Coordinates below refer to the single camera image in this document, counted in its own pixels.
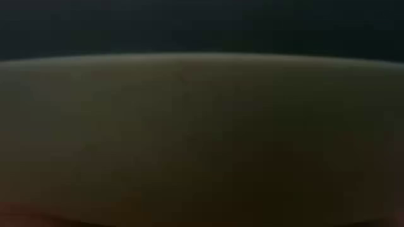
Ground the teal plate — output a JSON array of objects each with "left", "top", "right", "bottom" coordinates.
[{"left": 0, "top": 0, "right": 404, "bottom": 63}]

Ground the light green plate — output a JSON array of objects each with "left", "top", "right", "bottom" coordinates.
[{"left": 0, "top": 52, "right": 404, "bottom": 227}]

